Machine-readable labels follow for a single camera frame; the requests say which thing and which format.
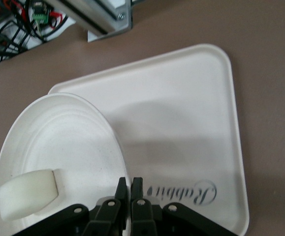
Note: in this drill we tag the cream round plate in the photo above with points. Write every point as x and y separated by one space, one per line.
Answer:
71 147

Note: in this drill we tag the white steamed bun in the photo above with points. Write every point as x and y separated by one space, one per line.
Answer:
26 194

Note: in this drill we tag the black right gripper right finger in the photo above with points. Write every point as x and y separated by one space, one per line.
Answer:
142 209

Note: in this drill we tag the cream rabbit print tray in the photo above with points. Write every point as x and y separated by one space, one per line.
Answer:
181 123

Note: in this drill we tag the green circuit board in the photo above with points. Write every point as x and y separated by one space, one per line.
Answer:
41 14

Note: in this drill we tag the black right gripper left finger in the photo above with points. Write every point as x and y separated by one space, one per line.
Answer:
107 209

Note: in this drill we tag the aluminium frame profile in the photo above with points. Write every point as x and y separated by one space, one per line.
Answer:
103 19

